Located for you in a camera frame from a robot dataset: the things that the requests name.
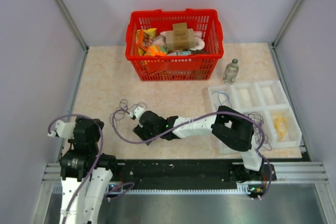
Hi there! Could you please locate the blue thin wire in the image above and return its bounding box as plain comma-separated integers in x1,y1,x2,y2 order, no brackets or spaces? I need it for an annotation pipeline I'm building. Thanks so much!
211,91,233,106

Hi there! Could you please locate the yellow thin wire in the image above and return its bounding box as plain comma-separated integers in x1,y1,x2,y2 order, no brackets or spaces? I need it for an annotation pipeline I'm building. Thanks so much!
271,113,292,141

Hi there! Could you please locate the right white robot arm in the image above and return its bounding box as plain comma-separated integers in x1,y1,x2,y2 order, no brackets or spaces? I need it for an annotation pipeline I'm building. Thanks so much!
130,105,265,180

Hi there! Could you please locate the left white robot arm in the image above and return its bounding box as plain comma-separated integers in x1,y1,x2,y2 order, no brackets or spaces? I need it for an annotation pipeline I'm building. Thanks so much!
48,114,119,223

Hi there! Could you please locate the orange sponge pack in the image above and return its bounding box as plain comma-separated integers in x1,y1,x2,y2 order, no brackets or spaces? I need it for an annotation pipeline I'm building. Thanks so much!
144,45,168,56

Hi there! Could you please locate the red plastic shopping basket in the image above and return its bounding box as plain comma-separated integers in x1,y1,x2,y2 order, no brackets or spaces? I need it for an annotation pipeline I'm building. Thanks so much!
125,9,224,81

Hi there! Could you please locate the orange snack packet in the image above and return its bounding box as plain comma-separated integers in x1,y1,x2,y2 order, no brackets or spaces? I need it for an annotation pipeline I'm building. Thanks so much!
135,28,156,56

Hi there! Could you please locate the brown cardboard box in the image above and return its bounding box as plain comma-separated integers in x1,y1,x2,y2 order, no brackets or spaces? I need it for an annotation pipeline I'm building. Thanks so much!
165,23,195,51

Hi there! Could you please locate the pink white plush item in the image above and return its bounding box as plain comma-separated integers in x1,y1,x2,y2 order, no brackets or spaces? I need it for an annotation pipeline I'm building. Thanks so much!
190,31,205,51

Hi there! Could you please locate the clear plastic bottle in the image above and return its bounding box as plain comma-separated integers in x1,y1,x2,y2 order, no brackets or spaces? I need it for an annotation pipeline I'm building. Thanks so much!
223,59,239,83

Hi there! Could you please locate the white compartment tray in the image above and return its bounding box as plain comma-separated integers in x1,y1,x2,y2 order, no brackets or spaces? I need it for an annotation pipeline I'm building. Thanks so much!
207,80,302,152

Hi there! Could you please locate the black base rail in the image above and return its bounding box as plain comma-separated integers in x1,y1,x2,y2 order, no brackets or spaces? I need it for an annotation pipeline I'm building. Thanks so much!
111,159,277,190

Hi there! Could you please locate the white slotted cable duct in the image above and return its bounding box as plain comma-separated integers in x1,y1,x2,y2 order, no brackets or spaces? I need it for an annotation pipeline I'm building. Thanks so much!
52,183,266,196

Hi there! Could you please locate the dark purple wire in tray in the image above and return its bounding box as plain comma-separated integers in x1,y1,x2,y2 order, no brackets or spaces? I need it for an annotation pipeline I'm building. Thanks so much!
243,111,272,151

